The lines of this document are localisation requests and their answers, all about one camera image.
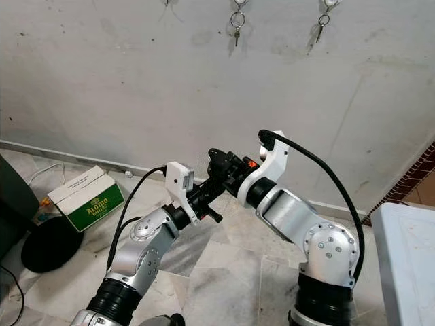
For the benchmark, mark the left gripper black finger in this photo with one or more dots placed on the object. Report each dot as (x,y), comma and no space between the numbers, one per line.
(212,216)

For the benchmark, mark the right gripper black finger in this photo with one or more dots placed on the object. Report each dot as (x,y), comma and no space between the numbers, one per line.
(219,156)

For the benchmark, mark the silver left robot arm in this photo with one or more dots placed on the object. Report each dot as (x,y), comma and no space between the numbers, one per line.
(143,251)

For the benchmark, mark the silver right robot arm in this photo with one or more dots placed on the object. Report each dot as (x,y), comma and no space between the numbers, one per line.
(319,244)

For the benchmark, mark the grey skirting board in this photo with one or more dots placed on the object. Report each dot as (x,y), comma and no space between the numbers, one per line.
(95,163)

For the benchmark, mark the small orange object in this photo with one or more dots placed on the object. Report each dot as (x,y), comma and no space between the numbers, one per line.
(44,202)

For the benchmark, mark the brown brick-pattern strip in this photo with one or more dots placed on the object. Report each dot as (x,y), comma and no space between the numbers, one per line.
(401,183)

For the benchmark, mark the dark grey bin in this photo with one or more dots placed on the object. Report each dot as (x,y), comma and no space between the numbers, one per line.
(17,204)

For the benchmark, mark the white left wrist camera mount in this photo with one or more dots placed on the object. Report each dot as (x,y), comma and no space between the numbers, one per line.
(180,180)

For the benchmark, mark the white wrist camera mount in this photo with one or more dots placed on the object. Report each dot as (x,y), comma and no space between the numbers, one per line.
(180,180)
(268,159)

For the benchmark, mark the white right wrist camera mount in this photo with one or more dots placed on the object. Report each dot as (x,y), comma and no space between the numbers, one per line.
(268,159)

